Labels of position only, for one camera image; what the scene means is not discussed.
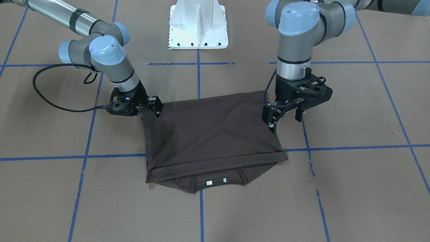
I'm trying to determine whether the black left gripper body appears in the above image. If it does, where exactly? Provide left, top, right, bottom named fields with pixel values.
left=275, top=69, right=333, bottom=110

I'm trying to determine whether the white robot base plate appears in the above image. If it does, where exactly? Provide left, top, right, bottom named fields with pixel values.
left=168, top=0, right=229, bottom=50

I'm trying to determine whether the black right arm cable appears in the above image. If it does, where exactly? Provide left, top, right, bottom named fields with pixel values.
left=33, top=64, right=111, bottom=113

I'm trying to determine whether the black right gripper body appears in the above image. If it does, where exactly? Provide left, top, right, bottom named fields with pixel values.
left=106, top=81, right=163, bottom=118

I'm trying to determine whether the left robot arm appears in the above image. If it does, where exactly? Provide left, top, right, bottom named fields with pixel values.
left=262, top=0, right=430, bottom=133

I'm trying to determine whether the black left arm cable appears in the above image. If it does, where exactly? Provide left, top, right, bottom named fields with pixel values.
left=263, top=69, right=278, bottom=106

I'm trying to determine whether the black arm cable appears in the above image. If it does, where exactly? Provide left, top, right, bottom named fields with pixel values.
left=33, top=64, right=111, bottom=113
left=263, top=69, right=278, bottom=106

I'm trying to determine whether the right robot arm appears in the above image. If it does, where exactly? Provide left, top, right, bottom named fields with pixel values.
left=1, top=0, right=163, bottom=118

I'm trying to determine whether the dark brown t-shirt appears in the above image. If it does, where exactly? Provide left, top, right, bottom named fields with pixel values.
left=141, top=91, right=288, bottom=193

